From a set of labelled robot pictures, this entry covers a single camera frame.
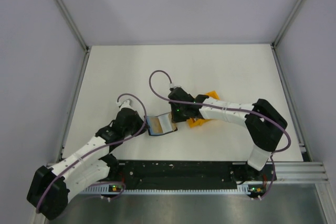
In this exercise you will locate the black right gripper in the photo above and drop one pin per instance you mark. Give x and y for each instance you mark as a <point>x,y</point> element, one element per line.
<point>175,118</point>

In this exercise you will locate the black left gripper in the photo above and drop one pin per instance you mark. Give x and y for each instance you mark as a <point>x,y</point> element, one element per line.
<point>139,121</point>

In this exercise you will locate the yellow plastic bin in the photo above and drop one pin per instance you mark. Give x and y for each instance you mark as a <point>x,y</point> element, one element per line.
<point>192,122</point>

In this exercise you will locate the black leather card holder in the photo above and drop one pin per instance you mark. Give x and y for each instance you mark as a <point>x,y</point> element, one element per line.
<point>166,124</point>

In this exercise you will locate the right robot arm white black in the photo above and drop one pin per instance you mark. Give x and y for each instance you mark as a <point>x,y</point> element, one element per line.
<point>263,122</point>

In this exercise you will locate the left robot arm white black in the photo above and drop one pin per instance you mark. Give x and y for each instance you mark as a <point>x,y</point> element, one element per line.
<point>53,188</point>

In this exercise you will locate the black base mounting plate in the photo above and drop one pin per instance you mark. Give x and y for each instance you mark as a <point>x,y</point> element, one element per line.
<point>186,175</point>

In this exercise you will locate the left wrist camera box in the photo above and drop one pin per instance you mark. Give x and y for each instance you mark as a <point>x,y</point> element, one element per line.
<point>125,104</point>

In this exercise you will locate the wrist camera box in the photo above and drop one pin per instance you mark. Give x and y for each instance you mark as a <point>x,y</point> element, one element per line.
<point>173,86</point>
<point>125,104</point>

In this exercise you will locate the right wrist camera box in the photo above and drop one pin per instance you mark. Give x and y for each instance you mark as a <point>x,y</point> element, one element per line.
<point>173,86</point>

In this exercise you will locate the grey slotted cable duct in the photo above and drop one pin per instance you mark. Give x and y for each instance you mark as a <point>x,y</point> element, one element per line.
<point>111,190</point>

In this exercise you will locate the aluminium frame rail front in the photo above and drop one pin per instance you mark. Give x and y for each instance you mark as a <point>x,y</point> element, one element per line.
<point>298,172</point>

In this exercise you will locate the aluminium frame post left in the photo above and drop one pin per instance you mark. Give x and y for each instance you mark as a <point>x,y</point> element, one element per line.
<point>71,24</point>

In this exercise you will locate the aluminium frame post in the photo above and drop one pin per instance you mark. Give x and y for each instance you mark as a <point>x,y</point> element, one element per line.
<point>287,23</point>
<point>71,24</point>

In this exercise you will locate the aluminium frame post right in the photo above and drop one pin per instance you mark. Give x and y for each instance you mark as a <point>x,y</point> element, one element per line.
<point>287,23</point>

